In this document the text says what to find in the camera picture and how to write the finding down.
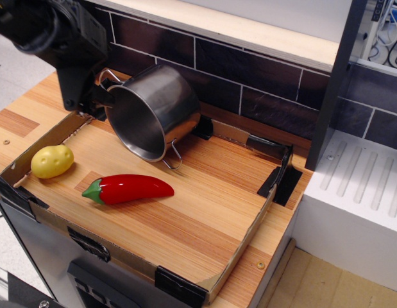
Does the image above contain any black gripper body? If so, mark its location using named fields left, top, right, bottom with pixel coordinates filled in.
left=52, top=3, right=108, bottom=111

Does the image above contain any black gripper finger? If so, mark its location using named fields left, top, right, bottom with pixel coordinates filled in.
left=90, top=85, right=115, bottom=109
left=77, top=104, right=106, bottom=121

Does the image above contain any metal pot with wire handles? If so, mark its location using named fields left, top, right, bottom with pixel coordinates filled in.
left=99, top=65, right=201, bottom=170

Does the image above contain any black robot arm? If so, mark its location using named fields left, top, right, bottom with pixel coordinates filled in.
left=0, top=1, right=114, bottom=121

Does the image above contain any yellow toy potato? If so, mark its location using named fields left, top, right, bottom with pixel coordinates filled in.
left=31, top=144, right=74, bottom=179

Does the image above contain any red toy chili pepper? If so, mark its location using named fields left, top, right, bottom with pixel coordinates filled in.
left=81, top=174, right=174, bottom=205

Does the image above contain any white ribbed drainboard sink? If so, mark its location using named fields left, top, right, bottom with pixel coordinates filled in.
left=292, top=131, right=397, bottom=279

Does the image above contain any dark grey vertical post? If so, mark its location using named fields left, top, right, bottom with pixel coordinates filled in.
left=305, top=0, right=367, bottom=171

